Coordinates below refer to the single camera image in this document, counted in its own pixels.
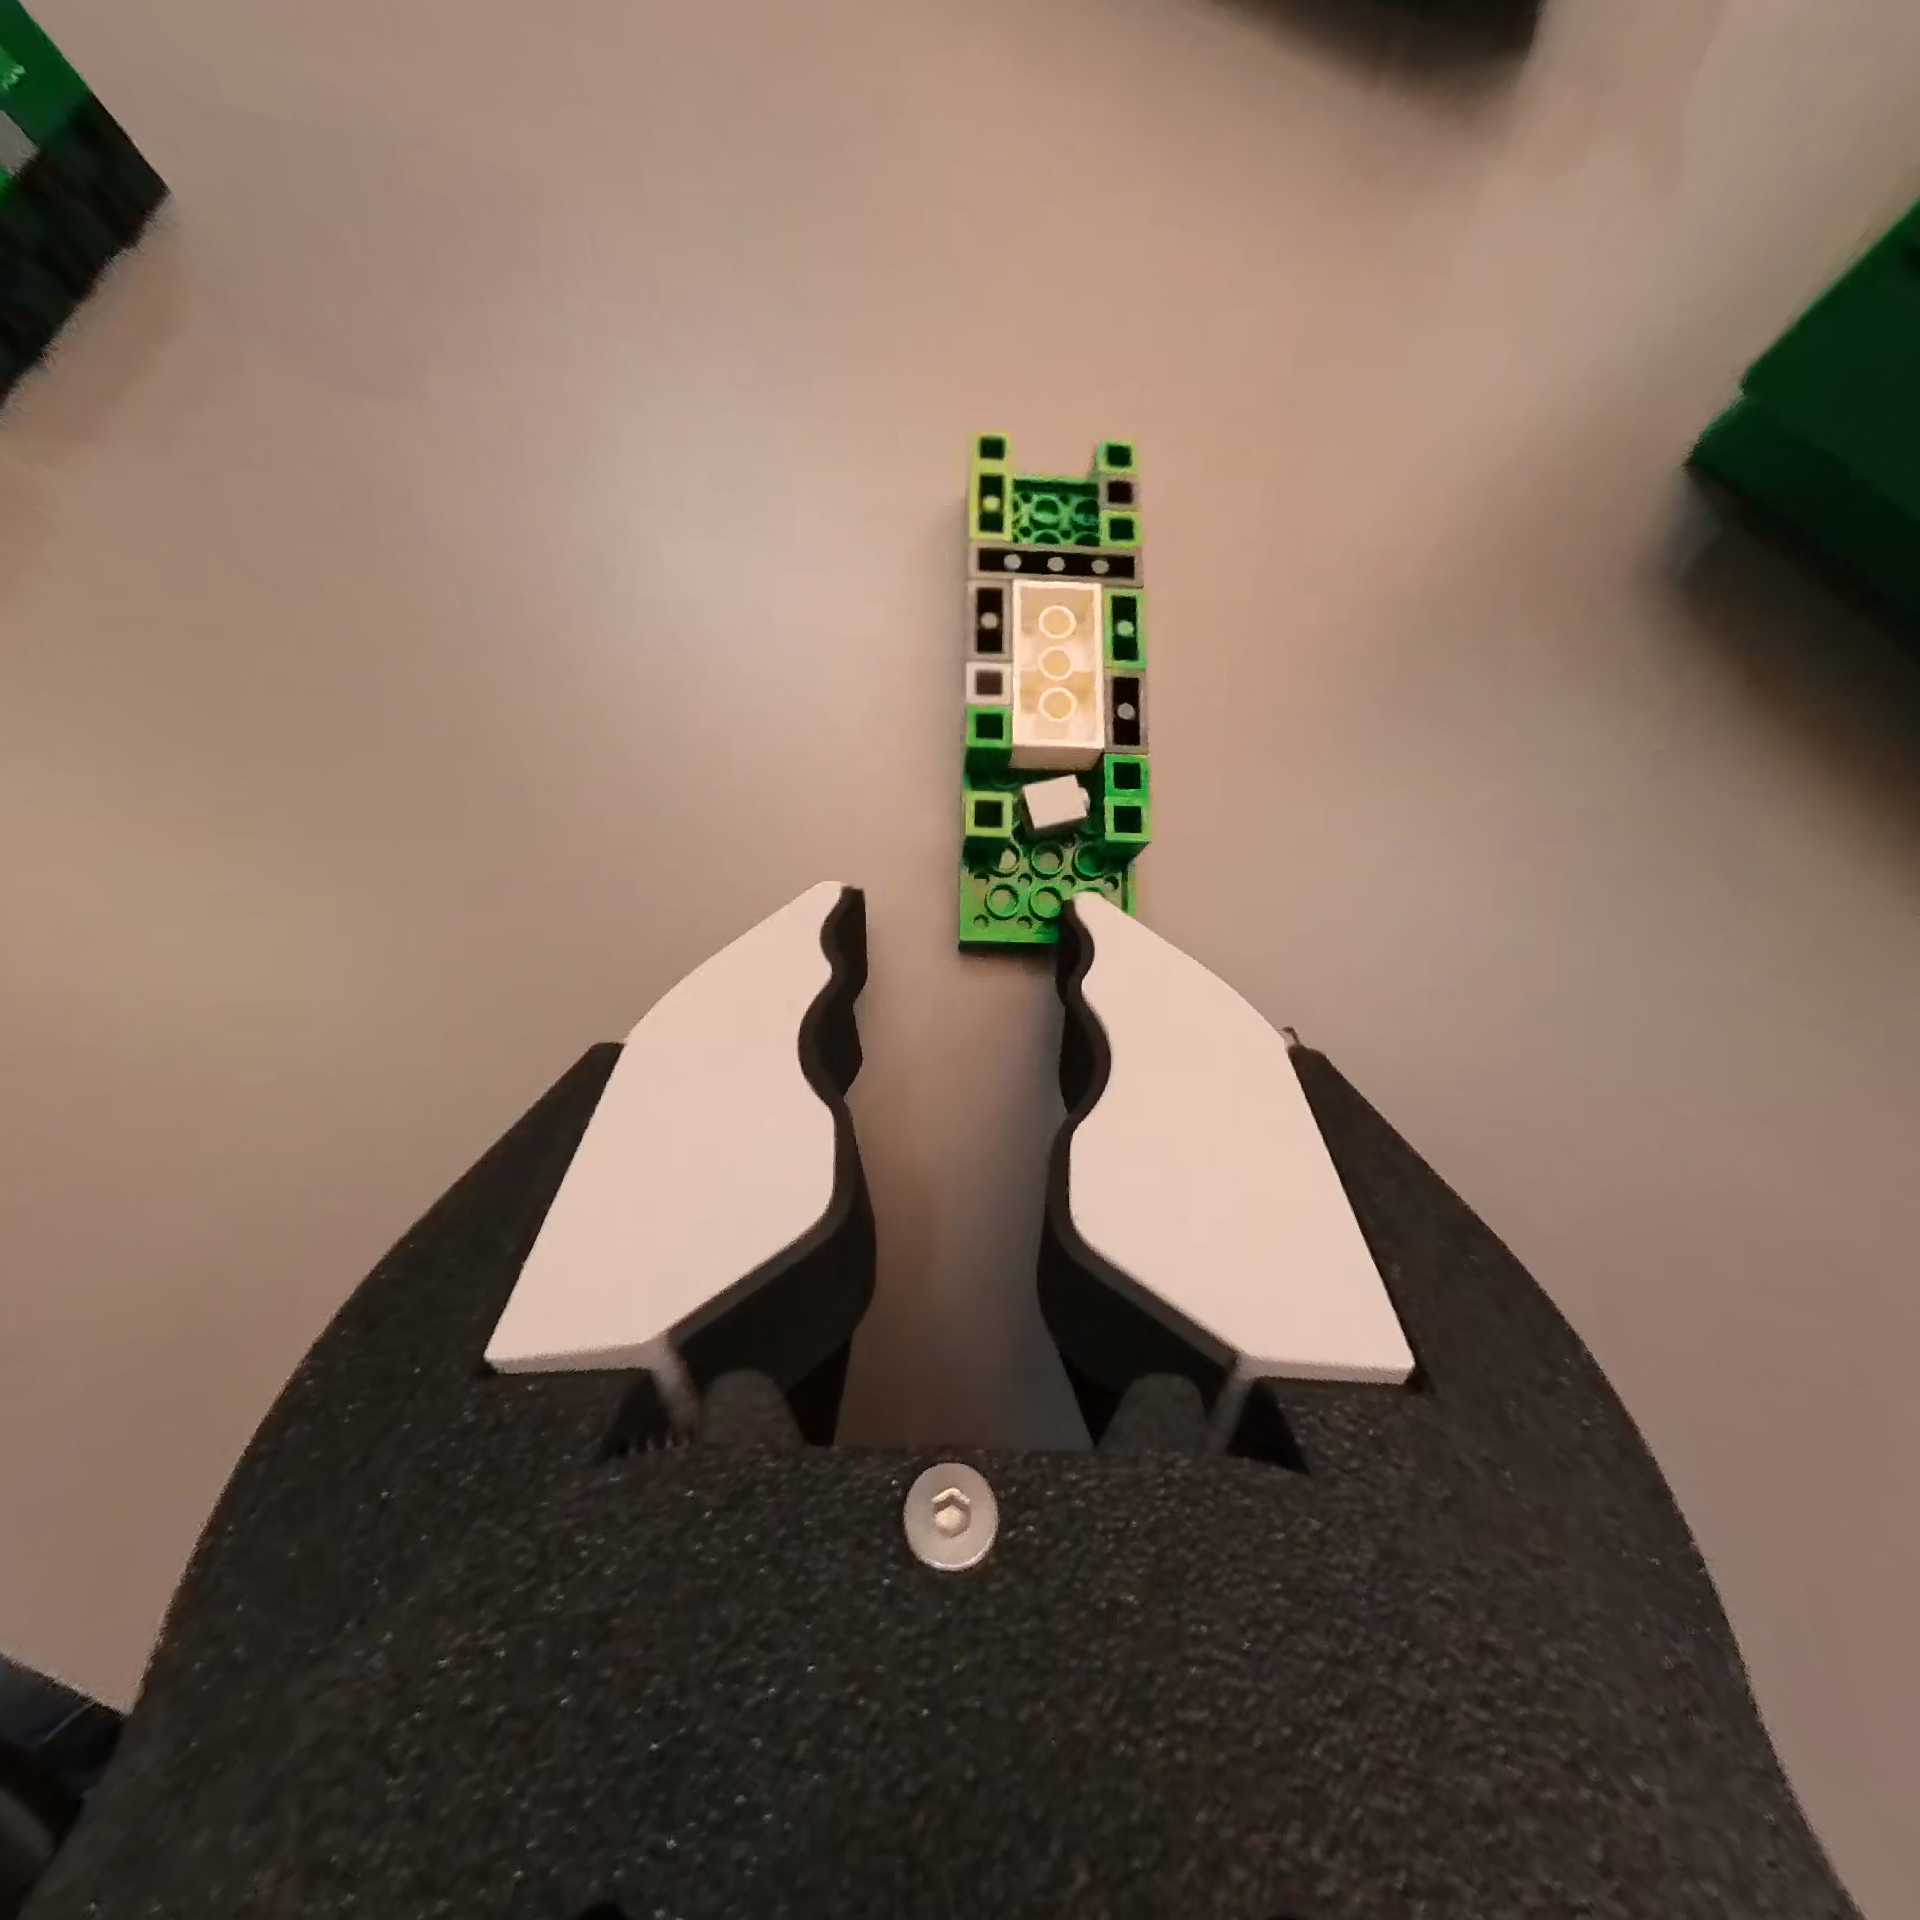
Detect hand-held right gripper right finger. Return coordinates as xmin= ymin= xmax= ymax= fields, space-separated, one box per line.
xmin=1036 ymin=892 xmax=1418 ymax=1455

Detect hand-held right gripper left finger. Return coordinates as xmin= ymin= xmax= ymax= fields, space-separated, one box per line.
xmin=482 ymin=879 xmax=882 ymax=1439

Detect green lego panel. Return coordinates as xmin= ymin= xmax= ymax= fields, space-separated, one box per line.
xmin=953 ymin=431 xmax=1154 ymax=952

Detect green lego creeper figure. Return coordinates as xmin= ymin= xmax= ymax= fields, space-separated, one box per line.
xmin=0 ymin=0 xmax=168 ymax=408

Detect green plastic bin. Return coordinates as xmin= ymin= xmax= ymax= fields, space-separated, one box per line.
xmin=1686 ymin=201 xmax=1920 ymax=648

